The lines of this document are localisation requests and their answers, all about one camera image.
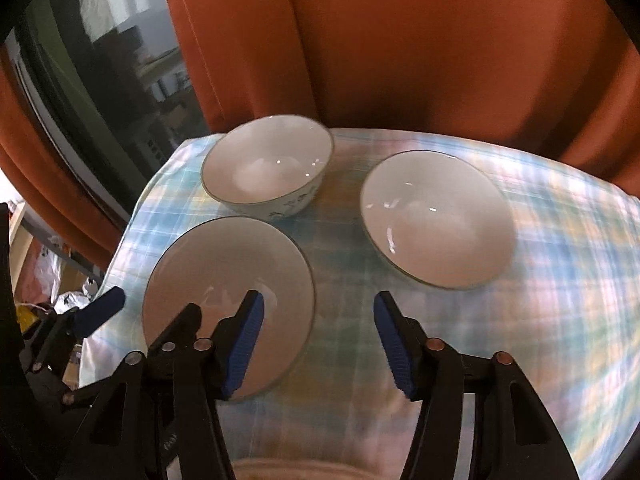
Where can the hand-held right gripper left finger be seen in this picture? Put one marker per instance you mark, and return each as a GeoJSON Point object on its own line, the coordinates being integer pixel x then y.
{"type": "Point", "coordinates": [245, 345]}

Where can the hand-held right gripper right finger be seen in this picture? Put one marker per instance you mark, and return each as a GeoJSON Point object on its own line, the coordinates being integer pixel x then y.
{"type": "Point", "coordinates": [392, 340]}

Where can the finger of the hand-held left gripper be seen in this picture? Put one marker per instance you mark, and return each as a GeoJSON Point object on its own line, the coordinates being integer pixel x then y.
{"type": "Point", "coordinates": [100, 310]}
{"type": "Point", "coordinates": [182, 325]}

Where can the small white floral bowl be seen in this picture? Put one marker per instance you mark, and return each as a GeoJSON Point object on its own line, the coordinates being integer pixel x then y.
{"type": "Point", "coordinates": [225, 265]}
{"type": "Point", "coordinates": [270, 160]}

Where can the large white floral bowl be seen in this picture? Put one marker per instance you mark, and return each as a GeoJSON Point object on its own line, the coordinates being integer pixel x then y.
{"type": "Point", "coordinates": [435, 220]}

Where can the white plastic bag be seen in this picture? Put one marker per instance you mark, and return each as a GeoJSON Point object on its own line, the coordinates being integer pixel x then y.
{"type": "Point", "coordinates": [70, 302]}

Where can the pink plastic bag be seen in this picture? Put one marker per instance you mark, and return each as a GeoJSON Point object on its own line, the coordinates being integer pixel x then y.
{"type": "Point", "coordinates": [45, 270]}

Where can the plaid tablecloth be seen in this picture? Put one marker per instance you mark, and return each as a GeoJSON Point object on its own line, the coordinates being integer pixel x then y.
{"type": "Point", "coordinates": [500, 335]}

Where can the wooden shelf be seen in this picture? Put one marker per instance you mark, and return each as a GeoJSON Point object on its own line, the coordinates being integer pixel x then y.
{"type": "Point", "coordinates": [19, 225]}

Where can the glass sliding door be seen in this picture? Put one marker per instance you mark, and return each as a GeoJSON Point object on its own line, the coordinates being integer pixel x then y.
{"type": "Point", "coordinates": [75, 60]}

